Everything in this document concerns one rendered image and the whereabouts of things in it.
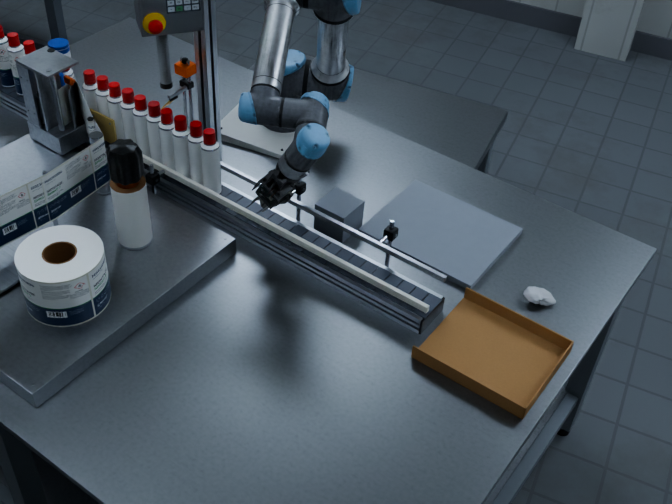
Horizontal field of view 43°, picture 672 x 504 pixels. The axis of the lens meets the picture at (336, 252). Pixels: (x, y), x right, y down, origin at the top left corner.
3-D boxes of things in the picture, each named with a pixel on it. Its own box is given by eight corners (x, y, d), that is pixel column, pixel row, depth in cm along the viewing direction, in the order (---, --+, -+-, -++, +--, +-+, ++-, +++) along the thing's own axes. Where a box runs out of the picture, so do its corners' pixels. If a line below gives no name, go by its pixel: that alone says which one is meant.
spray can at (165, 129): (159, 170, 247) (152, 109, 234) (174, 163, 250) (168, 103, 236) (169, 178, 245) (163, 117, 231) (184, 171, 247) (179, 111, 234)
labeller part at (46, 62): (15, 62, 239) (14, 59, 238) (47, 47, 246) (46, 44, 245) (47, 79, 233) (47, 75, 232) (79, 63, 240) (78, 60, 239)
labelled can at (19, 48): (13, 92, 274) (-1, 34, 260) (26, 86, 277) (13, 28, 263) (23, 98, 272) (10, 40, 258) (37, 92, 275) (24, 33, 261)
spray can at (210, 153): (199, 193, 240) (195, 132, 227) (211, 183, 244) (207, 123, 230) (214, 199, 238) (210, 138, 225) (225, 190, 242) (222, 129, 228)
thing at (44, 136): (30, 138, 255) (13, 61, 238) (64, 119, 263) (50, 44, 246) (62, 155, 250) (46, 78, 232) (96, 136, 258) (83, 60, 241)
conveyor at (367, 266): (-5, 96, 279) (-8, 85, 276) (16, 86, 284) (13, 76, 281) (423, 329, 211) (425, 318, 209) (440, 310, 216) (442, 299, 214)
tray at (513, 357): (410, 357, 206) (412, 345, 203) (464, 297, 222) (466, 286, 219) (522, 419, 193) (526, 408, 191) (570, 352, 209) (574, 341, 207)
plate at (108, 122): (92, 134, 256) (88, 109, 250) (94, 133, 257) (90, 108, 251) (115, 147, 252) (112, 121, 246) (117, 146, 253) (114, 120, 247)
